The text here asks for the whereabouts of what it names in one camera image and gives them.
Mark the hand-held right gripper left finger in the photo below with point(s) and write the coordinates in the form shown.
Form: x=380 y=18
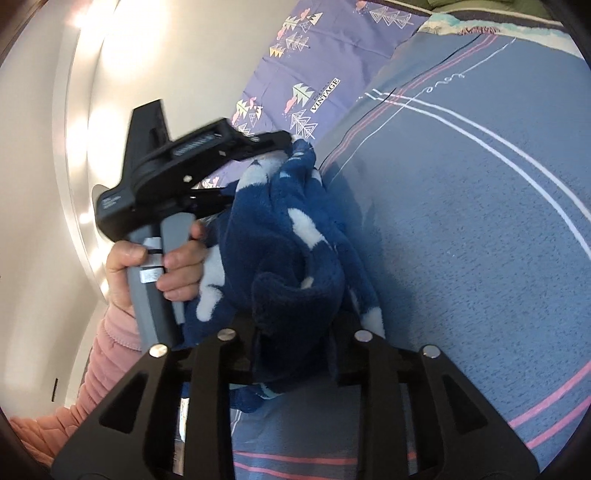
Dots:
x=212 y=369

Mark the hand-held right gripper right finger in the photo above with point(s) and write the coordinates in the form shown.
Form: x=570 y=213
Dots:
x=351 y=364

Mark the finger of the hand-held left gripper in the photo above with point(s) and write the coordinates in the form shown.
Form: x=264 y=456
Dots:
x=207 y=197
x=268 y=141

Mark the blue cloud printed fleece garment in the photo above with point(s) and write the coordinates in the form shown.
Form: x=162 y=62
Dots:
x=286 y=240

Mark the person's left forearm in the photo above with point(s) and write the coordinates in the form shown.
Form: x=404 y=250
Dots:
x=111 y=360

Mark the person's left hand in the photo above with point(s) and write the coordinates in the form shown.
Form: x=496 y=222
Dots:
x=184 y=267

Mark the purple tree-print pillow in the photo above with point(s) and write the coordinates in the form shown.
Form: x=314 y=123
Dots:
x=332 y=55

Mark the blue-grey striped duvet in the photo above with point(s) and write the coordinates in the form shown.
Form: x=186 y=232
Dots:
x=461 y=230

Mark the person's pink quilted clothing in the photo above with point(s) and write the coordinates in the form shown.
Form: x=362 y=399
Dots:
x=41 y=434

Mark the large green pillow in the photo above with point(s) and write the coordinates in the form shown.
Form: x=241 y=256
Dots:
x=485 y=8

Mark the teal printed bed sheet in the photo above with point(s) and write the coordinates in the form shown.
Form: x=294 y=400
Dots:
x=508 y=25

